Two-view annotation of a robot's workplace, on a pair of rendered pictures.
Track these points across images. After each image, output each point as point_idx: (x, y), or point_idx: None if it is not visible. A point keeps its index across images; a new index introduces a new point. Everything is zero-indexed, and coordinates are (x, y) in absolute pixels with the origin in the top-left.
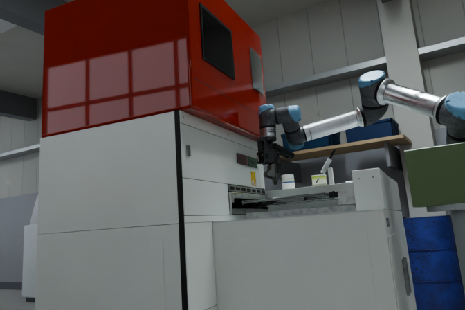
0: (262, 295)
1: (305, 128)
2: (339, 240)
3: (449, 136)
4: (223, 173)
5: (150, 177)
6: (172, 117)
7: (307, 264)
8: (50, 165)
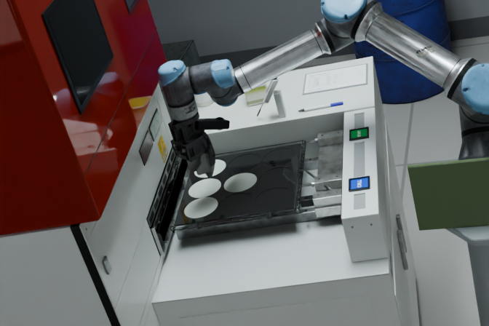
0: None
1: (240, 79)
2: (335, 309)
3: (463, 113)
4: (138, 215)
5: (59, 311)
6: (70, 236)
7: None
8: None
